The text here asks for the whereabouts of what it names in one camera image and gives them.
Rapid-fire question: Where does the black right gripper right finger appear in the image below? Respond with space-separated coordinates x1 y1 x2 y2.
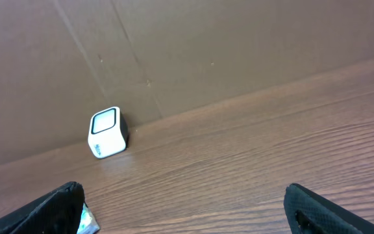
284 183 374 234

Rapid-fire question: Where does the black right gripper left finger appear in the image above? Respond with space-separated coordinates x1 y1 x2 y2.
0 181 85 234

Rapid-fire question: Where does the green wet wipes pack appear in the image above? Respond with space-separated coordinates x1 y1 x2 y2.
77 203 100 234

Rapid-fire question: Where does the white barcode scanner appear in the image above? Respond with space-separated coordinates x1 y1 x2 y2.
88 107 129 159

